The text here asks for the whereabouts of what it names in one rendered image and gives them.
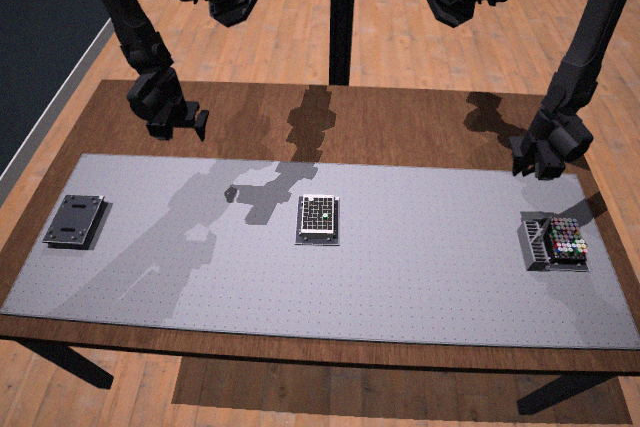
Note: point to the black vial rack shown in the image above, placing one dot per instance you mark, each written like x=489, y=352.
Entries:
x=570, y=259

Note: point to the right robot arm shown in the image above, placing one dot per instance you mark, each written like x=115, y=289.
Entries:
x=147, y=97

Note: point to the white tube carrier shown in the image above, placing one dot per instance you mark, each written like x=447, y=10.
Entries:
x=313, y=226

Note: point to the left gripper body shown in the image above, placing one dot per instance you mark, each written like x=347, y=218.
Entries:
x=515, y=143

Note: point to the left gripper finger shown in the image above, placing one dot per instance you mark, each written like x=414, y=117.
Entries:
x=527, y=171
x=517, y=168

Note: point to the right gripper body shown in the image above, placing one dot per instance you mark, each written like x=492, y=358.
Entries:
x=189, y=121

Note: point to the grey slotted rack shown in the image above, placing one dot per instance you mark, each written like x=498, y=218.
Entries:
x=526, y=233

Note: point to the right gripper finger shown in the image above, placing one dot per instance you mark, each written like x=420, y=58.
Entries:
x=201, y=132

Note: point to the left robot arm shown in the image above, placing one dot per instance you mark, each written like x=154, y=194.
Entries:
x=567, y=93

